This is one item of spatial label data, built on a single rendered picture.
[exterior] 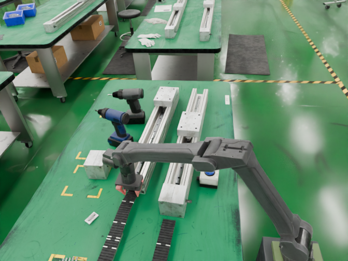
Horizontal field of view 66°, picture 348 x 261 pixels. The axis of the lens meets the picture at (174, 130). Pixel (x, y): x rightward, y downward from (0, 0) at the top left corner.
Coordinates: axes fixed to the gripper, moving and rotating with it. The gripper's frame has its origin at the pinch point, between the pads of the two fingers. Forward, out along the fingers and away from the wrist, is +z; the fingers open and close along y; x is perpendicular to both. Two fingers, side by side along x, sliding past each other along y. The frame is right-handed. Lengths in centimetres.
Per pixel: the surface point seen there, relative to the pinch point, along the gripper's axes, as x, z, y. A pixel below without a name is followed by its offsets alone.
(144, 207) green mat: 3.4, 3.6, -6.4
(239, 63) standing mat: -305, 73, -62
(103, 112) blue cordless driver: -33.8, -16.9, 22.8
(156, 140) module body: -30.2, -5.5, -4.6
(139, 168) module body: -12.8, -2.2, 0.0
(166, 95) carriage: -67, -10, -3
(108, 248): 24.6, 1.0, 1.4
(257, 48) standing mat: -362, 71, -91
